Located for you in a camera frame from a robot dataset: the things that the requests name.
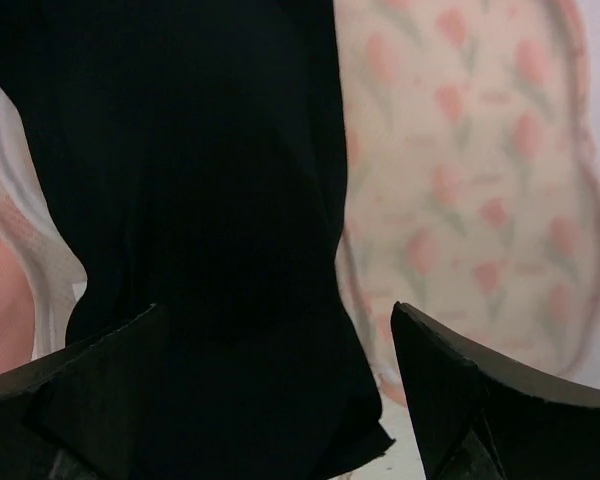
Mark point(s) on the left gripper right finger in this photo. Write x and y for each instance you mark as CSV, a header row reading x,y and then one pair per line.
x,y
479,414

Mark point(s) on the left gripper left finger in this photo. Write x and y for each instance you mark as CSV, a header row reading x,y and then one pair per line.
x,y
74,414

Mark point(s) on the floral fabric laundry bag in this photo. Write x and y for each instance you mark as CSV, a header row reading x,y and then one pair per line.
x,y
471,187

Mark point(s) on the white and black bra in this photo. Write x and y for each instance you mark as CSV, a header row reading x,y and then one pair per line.
x,y
193,155

